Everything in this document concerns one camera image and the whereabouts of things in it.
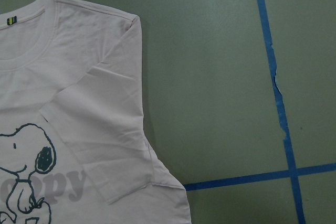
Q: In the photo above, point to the pink Snoopy t-shirt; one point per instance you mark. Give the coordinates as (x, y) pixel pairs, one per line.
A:
(73, 148)

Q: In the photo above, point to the brown table cover mat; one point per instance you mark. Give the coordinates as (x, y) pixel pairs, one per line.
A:
(239, 104)

